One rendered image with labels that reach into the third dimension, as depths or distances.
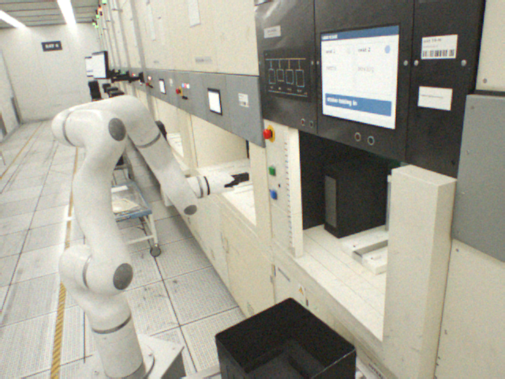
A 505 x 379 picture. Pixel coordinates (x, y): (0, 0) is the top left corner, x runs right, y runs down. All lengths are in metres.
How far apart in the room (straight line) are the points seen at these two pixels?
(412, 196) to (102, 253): 0.76
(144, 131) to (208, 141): 1.70
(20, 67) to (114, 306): 13.67
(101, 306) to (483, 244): 0.95
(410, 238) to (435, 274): 0.08
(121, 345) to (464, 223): 0.95
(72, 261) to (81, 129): 0.36
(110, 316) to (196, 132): 1.88
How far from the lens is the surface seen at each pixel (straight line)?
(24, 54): 14.60
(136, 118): 1.14
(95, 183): 1.04
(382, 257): 1.48
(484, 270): 0.82
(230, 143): 2.90
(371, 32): 0.93
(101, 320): 1.17
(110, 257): 1.05
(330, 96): 1.07
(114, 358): 1.26
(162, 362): 1.32
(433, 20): 0.81
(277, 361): 1.25
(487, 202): 0.76
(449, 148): 0.80
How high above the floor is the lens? 1.66
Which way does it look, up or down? 21 degrees down
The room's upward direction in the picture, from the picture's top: 6 degrees counter-clockwise
